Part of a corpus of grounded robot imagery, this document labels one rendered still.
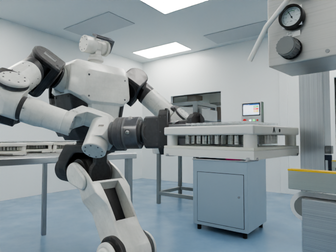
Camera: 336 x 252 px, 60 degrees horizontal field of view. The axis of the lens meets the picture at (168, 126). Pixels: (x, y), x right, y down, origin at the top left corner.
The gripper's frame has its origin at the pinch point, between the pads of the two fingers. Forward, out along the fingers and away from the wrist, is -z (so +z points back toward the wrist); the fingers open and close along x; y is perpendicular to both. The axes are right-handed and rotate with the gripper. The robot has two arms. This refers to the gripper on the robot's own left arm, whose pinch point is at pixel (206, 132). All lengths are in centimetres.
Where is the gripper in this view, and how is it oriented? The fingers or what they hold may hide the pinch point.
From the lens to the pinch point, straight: 87.1
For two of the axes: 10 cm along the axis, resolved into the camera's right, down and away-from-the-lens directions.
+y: -7.8, -0.2, -6.2
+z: -6.2, 0.6, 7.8
